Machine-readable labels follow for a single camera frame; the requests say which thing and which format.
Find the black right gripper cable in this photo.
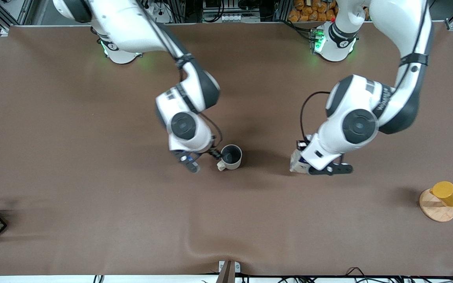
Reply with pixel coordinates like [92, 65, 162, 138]
[198, 112, 223, 154]

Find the grey cup with handle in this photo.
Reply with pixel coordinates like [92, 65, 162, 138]
[216, 144, 243, 172]

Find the brown table mat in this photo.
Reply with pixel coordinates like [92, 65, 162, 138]
[0, 22, 453, 276]

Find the white socket strip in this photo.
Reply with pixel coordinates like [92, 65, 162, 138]
[221, 13, 251, 22]

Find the blue milk carton green cap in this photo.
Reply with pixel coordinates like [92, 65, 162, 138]
[289, 140, 310, 174]

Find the white power strip with plugs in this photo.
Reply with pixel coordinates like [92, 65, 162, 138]
[144, 0, 172, 24]

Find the wooden cup stand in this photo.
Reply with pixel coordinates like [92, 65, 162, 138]
[419, 188, 453, 222]

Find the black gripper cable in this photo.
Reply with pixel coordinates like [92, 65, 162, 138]
[300, 91, 331, 143]
[198, 112, 223, 154]

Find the bag of orange bread rolls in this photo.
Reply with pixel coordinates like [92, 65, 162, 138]
[288, 0, 338, 22]

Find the grey metal bracket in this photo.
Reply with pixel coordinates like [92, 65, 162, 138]
[215, 260, 241, 283]

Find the yellow plastic cup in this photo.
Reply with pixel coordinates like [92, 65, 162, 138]
[430, 181, 453, 208]

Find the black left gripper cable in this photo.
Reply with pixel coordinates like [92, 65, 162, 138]
[300, 91, 331, 143]

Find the black cable bundle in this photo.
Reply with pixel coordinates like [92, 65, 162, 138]
[246, 266, 453, 283]

